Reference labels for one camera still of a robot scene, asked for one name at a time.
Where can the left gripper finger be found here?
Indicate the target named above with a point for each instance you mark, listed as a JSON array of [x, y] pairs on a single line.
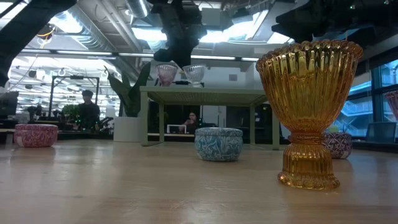
[[185, 54], [166, 54]]

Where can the clear ribbed glass candle holder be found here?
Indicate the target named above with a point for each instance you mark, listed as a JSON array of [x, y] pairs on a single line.
[[194, 74]]

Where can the amber ribbed glass candle holder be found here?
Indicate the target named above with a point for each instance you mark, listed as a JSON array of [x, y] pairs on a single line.
[[308, 93]]

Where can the light blue patterned candle tin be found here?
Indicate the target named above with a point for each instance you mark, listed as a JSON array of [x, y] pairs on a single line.
[[218, 144]]

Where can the purple patterned candle tin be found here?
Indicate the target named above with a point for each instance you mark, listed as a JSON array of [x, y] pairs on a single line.
[[340, 144]]

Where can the red patterned candle tin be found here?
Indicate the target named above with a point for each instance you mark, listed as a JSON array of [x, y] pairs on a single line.
[[35, 135]]

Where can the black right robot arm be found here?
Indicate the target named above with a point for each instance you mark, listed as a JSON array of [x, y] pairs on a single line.
[[363, 15]]

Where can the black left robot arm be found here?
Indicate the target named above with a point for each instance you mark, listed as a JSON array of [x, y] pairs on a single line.
[[25, 31]]

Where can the green perforated metal shelf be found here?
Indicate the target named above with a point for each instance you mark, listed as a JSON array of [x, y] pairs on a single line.
[[202, 93]]

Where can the person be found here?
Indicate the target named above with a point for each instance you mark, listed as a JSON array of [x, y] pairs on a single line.
[[192, 119], [88, 113]]

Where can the white framed screen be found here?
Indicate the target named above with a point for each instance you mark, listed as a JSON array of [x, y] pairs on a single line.
[[176, 129]]

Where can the long ceiling light strip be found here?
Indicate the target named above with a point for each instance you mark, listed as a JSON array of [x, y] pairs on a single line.
[[84, 53]]

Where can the snake plant in white pot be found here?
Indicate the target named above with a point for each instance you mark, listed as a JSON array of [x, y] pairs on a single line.
[[127, 127]]

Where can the small green bushy plant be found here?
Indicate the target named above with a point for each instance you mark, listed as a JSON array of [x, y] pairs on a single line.
[[71, 110]]

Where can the pale green bucket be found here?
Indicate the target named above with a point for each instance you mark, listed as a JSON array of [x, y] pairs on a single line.
[[332, 128]]

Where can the round black ceiling device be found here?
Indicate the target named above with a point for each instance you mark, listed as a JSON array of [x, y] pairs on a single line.
[[46, 31]]

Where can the grey chair back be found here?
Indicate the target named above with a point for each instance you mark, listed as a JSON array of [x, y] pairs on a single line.
[[381, 132]]

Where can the black monitor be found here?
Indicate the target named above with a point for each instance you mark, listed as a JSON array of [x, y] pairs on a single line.
[[7, 104]]

